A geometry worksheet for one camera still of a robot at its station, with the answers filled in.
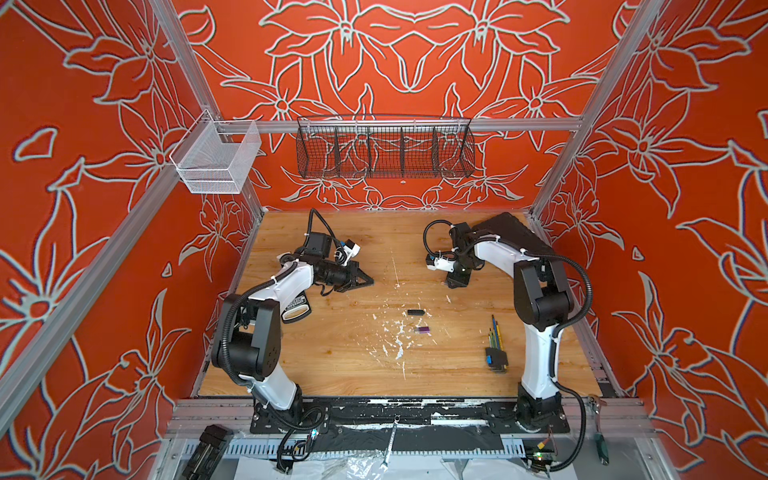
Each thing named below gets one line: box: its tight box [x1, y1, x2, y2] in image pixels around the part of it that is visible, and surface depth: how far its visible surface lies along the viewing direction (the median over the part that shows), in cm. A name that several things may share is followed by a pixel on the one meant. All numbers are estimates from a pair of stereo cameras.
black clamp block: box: [182, 424, 234, 480], surface depth 69 cm
